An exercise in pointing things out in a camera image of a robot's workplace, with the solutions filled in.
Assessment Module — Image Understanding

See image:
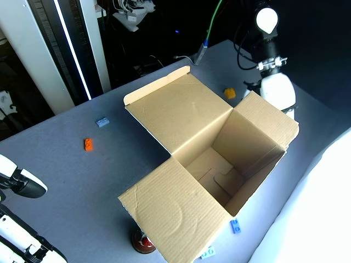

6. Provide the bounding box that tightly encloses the cardboard box white outside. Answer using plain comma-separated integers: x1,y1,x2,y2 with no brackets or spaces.
117,65,300,263

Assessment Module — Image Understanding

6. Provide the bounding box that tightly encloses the chocolate raspberry toy cake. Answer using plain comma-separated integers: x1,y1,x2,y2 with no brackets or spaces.
131,229,157,255

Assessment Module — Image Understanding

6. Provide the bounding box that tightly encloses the bright white backdrop sheet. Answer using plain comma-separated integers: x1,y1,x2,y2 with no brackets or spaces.
248,128,351,263

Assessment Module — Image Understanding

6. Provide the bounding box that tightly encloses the blue flat toy brick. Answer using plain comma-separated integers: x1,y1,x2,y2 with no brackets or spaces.
230,219,242,235

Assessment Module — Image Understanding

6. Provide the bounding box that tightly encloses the white plastic device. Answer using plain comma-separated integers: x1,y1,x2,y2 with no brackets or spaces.
112,0,156,32

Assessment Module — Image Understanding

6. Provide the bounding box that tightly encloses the light blue flat brick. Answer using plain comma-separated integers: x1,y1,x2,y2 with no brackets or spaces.
200,246,216,260

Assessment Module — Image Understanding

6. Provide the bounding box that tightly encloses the white light strip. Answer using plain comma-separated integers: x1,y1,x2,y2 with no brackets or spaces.
53,0,93,101

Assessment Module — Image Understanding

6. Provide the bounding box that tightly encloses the grey table cloth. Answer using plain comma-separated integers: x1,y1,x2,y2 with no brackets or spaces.
0,39,351,263

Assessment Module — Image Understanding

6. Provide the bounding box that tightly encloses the grey cable adapter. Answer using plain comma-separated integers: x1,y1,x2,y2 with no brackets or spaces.
194,40,211,66

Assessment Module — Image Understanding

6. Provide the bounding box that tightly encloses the green cable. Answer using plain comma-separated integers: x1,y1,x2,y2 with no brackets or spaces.
206,0,223,42

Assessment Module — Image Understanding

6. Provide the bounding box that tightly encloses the thin white cable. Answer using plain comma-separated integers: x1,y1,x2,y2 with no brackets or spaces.
173,55,197,64

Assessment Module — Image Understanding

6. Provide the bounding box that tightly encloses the narrow white frame post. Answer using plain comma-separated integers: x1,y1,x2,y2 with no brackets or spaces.
78,0,112,93

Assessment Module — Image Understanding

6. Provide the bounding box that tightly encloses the wide white frame post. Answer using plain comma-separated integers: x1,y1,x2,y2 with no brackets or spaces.
0,0,75,116

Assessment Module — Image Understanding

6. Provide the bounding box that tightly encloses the white bracket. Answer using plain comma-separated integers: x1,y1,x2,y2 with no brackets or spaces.
0,90,18,121

